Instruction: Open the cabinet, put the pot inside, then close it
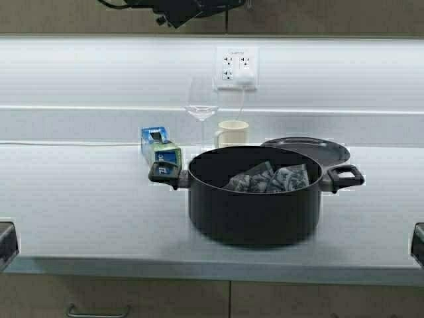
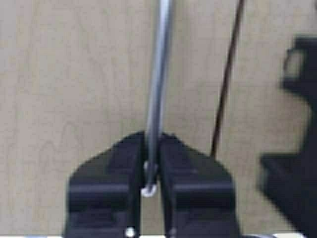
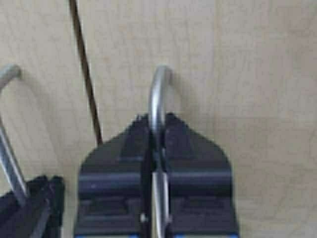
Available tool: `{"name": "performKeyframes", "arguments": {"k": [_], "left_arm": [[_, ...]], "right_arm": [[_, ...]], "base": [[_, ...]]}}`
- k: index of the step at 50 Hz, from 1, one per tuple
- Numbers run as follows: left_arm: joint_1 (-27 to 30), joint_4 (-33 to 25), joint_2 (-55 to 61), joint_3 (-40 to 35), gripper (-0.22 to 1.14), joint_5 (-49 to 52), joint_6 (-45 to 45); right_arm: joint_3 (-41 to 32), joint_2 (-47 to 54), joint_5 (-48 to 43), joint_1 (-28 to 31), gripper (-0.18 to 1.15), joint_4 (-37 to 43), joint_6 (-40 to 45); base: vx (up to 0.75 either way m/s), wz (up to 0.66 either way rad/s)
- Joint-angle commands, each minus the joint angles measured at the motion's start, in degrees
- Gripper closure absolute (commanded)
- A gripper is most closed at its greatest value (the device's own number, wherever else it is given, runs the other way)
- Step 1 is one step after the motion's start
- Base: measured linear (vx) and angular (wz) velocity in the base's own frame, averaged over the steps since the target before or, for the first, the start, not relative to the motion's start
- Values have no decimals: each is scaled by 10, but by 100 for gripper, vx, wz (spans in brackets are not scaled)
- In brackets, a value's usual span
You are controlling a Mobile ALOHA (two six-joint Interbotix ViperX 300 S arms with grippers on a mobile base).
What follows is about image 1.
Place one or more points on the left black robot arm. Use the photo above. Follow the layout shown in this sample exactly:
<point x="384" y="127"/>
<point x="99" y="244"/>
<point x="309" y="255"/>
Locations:
<point x="179" y="12"/>

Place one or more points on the black cooking pot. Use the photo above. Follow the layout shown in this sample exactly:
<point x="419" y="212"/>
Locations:
<point x="237" y="217"/>

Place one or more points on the blue Ziploc box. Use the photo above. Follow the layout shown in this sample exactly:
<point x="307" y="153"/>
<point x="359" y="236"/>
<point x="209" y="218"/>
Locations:
<point x="162" y="155"/>

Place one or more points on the left wooden drawer front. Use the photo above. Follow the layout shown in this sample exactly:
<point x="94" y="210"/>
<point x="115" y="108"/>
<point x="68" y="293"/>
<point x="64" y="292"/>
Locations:
<point x="30" y="295"/>

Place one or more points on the left drawer metal handle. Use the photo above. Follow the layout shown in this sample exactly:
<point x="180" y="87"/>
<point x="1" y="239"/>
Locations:
<point x="73" y="312"/>

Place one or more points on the clear wine glass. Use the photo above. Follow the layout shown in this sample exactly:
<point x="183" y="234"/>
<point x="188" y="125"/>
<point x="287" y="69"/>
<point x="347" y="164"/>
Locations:
<point x="202" y="101"/>

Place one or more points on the middle wooden drawer front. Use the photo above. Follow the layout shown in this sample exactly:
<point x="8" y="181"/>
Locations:
<point x="251" y="299"/>

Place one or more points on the wooden drawer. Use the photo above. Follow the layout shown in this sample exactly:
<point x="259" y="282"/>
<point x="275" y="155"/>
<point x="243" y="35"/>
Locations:
<point x="30" y="295"/>
<point x="251" y="299"/>

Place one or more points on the cream ceramic mug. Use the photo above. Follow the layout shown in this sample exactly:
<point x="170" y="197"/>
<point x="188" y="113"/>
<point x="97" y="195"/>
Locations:
<point x="231" y="133"/>

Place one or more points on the crumpled bag inside pot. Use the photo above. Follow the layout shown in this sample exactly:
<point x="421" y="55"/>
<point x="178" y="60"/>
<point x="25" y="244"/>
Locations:
<point x="264" y="179"/>

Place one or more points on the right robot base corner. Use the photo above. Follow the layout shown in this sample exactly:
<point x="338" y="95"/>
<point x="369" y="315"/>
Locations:
<point x="417" y="244"/>

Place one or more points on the white wall outlet plate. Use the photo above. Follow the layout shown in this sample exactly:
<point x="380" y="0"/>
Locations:
<point x="237" y="68"/>

